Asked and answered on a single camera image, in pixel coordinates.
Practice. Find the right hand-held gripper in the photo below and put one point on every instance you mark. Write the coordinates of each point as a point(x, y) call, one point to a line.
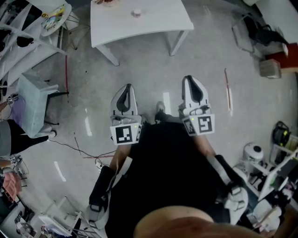
point(202, 124)

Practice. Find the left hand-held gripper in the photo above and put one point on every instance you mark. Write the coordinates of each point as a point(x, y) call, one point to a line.
point(125, 134)

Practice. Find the small white round object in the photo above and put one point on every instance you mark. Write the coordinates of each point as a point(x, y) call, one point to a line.
point(137, 11)

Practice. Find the person's left forearm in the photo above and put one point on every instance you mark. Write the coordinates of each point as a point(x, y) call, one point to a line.
point(119, 153)

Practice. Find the person's right forearm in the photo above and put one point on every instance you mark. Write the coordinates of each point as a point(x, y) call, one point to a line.
point(206, 146)

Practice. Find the red and white stick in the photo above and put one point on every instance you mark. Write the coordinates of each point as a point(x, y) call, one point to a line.
point(227, 88)

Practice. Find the person's grey shoe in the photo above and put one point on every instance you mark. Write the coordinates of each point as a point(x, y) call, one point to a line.
point(160, 106)

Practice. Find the red floor tape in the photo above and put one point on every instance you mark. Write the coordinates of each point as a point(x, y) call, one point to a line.
point(66, 76)

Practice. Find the white power strip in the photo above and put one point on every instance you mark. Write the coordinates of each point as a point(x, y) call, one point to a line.
point(99, 164)

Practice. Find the person's black clothing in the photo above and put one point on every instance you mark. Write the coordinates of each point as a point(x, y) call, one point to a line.
point(167, 162)

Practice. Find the grey box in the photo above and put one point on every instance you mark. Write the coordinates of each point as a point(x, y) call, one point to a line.
point(270, 68)

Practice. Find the white round appliance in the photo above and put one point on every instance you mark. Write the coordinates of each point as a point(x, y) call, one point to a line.
point(252, 154)

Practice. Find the pale blue cabinet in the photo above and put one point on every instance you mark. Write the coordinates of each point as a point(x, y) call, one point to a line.
point(32, 104)

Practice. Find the black and yellow tool bag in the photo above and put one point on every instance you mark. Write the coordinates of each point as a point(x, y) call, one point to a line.
point(280, 133)

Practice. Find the red cabinet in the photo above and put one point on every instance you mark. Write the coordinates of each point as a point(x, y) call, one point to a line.
point(288, 58)

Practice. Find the round white side table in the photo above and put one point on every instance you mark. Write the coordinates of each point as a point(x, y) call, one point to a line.
point(58, 25)

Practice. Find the red dried plant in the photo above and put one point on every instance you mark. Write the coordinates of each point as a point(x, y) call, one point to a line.
point(102, 1)

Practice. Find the purple cloth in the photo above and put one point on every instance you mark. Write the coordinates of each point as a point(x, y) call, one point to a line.
point(18, 111)

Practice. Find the white shelf unit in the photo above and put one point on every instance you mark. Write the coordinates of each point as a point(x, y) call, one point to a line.
point(270, 179)

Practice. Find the colourful printed sheet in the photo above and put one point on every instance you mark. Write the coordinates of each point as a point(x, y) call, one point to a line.
point(53, 16)

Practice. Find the white rack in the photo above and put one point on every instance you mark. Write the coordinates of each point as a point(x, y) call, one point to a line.
point(56, 223)

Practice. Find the pink cloth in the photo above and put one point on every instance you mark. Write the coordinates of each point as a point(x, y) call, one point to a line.
point(9, 183)

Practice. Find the metal frame chair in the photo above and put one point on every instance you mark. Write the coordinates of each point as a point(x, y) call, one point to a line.
point(244, 39)

